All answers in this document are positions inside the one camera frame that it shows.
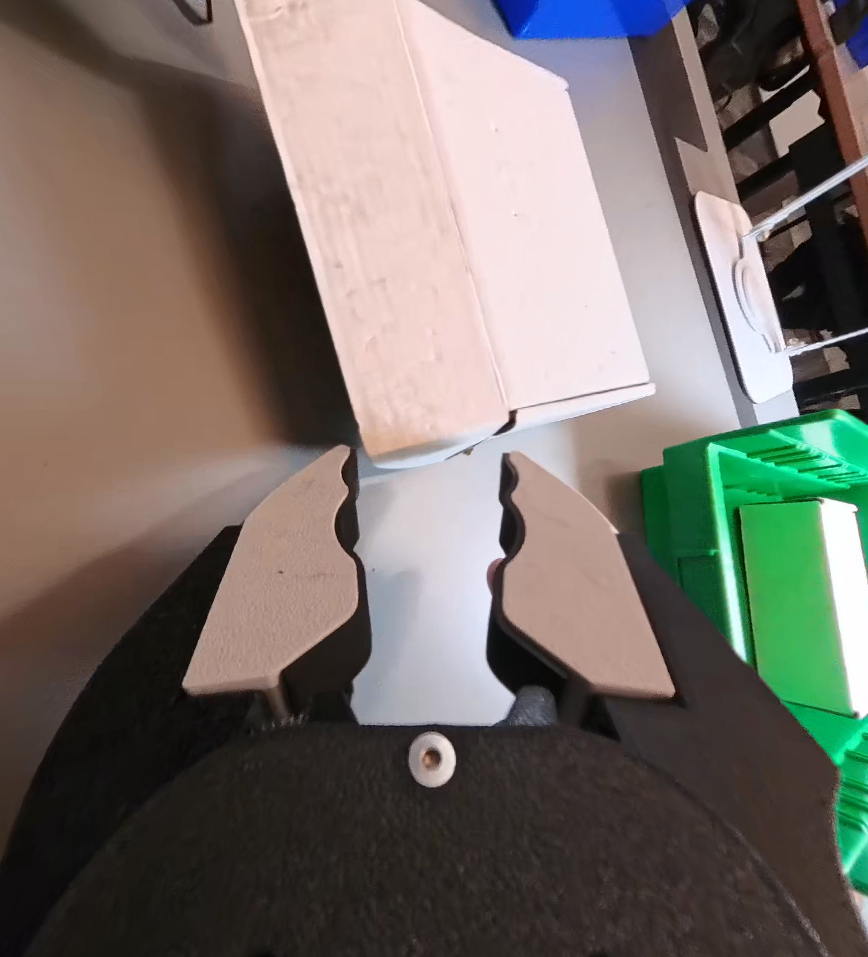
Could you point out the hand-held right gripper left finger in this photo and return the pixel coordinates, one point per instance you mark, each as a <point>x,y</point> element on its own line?
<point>277,598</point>

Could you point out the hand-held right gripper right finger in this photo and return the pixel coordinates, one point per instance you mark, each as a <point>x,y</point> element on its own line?
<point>583,598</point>

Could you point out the white cardboard box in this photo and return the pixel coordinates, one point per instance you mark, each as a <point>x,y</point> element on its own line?
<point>434,224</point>

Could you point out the grey desk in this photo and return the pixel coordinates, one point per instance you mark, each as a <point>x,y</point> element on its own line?
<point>120,299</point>

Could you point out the green plastic bin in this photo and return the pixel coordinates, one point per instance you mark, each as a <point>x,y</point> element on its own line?
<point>695,508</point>

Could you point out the small white box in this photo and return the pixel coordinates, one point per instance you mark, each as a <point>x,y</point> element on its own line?
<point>800,598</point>

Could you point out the grey mat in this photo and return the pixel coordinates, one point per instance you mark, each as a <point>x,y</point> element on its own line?
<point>725,247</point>

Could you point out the brown storage rack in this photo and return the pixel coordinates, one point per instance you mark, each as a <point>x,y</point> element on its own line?
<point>841,112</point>

